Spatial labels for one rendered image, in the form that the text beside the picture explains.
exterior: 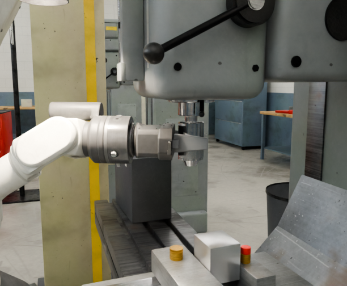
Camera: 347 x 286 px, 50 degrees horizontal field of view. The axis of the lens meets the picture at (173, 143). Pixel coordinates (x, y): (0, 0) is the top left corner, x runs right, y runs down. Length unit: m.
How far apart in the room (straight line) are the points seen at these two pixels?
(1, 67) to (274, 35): 9.21
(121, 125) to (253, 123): 7.44
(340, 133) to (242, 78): 0.37
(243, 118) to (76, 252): 5.88
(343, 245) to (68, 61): 1.88
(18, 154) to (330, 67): 0.54
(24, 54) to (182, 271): 9.22
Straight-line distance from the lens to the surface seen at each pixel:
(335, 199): 0.92
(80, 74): 2.37
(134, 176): 1.05
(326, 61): 0.67
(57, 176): 2.42
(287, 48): 0.63
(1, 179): 0.73
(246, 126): 7.98
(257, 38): 0.63
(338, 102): 0.92
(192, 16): 0.58
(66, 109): 0.72
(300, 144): 1.03
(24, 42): 9.70
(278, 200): 2.55
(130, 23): 0.64
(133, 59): 0.63
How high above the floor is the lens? 1.33
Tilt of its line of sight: 9 degrees down
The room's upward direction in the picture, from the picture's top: straight up
